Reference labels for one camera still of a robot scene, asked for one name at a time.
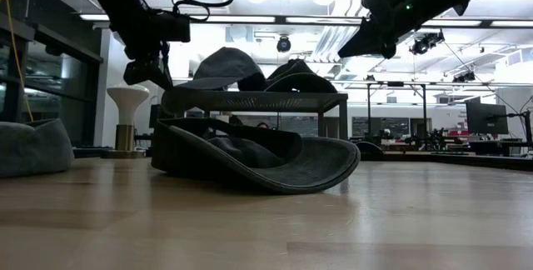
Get blue-grey baseball cap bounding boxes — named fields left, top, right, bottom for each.
left=161, top=46, right=268, bottom=116

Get grey perforated metal rack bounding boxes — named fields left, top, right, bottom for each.
left=164, top=90, right=350, bottom=141

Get black metal gantry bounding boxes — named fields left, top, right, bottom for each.
left=365, top=80, right=429, bottom=140

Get black arched object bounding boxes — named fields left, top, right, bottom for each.
left=356, top=140, right=385, bottom=155

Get black monitor on arm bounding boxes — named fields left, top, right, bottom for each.
left=465, top=101, right=510, bottom=136

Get black aluminium table frame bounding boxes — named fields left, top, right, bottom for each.
left=72, top=146, right=533, bottom=173

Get dark background table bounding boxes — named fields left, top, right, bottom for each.
left=431, top=138, right=533, bottom=158

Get black baseball cap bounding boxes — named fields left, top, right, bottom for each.
left=150, top=116, right=362, bottom=197

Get black ceiling spotlight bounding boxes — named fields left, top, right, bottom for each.
left=276, top=35, right=292, bottom=54

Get light grey baseball cap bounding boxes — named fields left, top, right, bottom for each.
left=0, top=117, right=76, bottom=179

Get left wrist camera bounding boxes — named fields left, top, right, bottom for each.
left=160, top=10, right=192, bottom=43

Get white mushroom-shaped stand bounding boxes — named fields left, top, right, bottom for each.
left=101, top=82, right=152, bottom=160

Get black spotlight cluster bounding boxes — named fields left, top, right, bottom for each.
left=409, top=29, right=446, bottom=57
left=451, top=70, right=477, bottom=84

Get background robot arms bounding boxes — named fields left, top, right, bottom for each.
left=401, top=127, right=461, bottom=151

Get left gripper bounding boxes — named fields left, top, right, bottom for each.
left=118, top=9, right=174, bottom=91

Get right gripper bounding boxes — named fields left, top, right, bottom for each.
left=337, top=0, right=421, bottom=60

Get yellow cable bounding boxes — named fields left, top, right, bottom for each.
left=0, top=0, right=35, bottom=123

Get black computer monitor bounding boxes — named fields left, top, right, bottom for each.
left=148, top=102, right=166, bottom=124

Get long linear ceiling light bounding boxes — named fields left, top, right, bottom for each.
left=78, top=11, right=533, bottom=29

